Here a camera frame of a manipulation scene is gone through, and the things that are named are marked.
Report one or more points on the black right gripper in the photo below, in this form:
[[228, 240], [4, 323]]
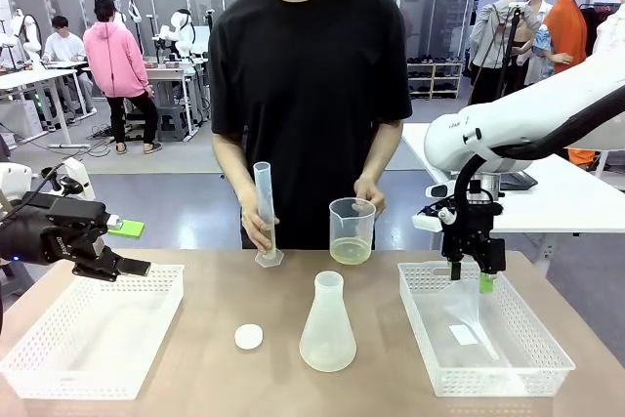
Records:
[[473, 226]]

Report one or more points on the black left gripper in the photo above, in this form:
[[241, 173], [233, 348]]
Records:
[[34, 241]]

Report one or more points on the clear plastic funnel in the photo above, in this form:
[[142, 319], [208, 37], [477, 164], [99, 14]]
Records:
[[464, 304]]

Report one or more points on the white perforated plastic basket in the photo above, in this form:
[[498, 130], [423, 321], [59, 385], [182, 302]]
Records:
[[88, 339], [488, 378]]

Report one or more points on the clear plastic beaker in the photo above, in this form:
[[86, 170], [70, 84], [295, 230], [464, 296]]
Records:
[[351, 236]]

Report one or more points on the translucent plastic Erlenmeyer flask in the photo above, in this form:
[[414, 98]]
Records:
[[327, 334]]

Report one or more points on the clear plastic graduated cylinder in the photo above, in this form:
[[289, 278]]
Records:
[[266, 202]]

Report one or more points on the white round flask cap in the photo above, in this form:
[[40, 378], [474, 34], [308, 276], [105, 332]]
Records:
[[248, 337]]

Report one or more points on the person's right forearm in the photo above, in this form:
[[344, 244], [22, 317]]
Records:
[[234, 168]]

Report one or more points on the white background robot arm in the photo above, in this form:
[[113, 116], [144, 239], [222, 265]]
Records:
[[183, 33]]

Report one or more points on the person's left forearm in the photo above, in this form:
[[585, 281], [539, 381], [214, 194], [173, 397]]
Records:
[[383, 153]]

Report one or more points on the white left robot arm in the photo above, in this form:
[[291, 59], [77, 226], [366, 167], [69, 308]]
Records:
[[12, 178]]

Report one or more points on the person's left hand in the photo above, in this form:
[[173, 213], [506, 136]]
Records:
[[371, 191]]

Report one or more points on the person's right hand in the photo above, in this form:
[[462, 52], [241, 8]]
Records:
[[254, 226]]

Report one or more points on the white paper label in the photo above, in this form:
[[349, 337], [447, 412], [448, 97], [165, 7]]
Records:
[[464, 334]]

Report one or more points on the black tray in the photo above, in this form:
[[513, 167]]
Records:
[[517, 181]]

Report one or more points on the white side table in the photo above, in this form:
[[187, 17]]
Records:
[[561, 202]]

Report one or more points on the grey plastic step stool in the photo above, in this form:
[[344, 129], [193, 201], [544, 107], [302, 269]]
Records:
[[172, 121]]

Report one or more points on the white long work table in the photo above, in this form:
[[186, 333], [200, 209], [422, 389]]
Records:
[[39, 76]]

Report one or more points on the person in pink hoodie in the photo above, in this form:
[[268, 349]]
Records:
[[114, 60]]

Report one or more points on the wooden shoe rack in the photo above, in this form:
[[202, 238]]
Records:
[[434, 80]]

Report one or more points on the grey robot work table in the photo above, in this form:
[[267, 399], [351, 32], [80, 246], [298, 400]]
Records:
[[171, 70]]

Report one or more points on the seated person in white shirt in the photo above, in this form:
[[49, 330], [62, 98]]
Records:
[[63, 48]]

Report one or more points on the black tripod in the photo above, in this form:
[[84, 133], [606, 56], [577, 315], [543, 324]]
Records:
[[508, 46]]

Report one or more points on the mannequin in floral dress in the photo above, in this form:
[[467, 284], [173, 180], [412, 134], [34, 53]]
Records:
[[537, 46]]

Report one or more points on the mannequin in orange coat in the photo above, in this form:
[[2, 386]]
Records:
[[566, 31]]

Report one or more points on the person in black t-shirt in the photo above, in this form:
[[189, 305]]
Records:
[[307, 70]]

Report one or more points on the mannequin in orange trousers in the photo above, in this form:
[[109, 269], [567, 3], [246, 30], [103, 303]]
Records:
[[610, 29]]

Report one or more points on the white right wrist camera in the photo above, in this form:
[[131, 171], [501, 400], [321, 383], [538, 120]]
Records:
[[429, 222]]

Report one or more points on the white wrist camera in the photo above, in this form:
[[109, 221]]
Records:
[[80, 178], [429, 222]]

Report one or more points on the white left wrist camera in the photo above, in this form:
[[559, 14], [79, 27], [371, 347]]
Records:
[[80, 178]]

